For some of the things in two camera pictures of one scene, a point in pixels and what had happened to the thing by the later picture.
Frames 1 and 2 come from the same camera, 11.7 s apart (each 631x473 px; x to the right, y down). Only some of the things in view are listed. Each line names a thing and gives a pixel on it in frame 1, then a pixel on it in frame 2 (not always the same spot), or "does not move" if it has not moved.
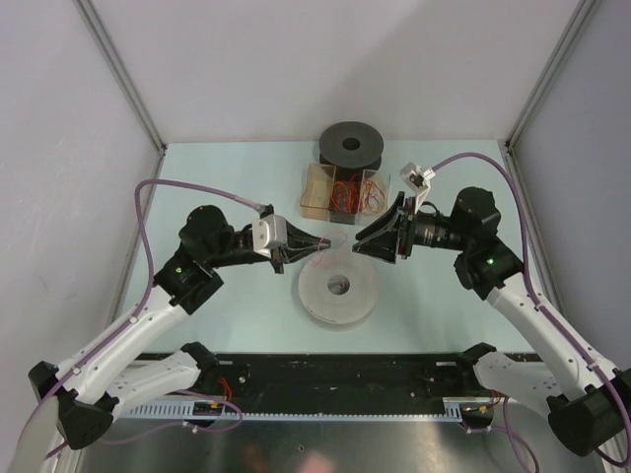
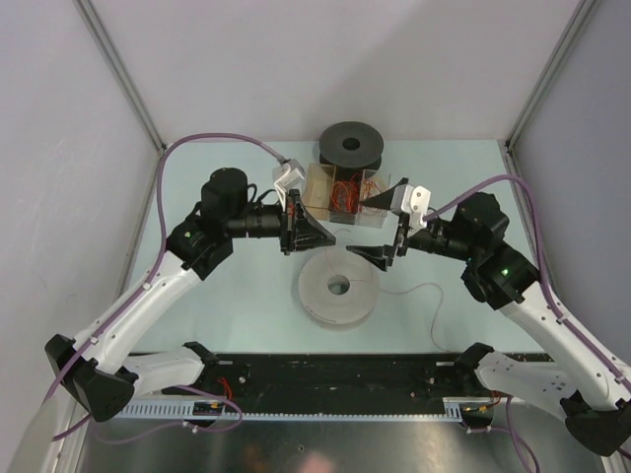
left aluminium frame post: [126, 78] does not move
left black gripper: [300, 243] -> [301, 231]
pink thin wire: [325, 236] -> [421, 284]
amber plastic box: [315, 200] does not move
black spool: [352, 146] does not move
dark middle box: [345, 195] does not move
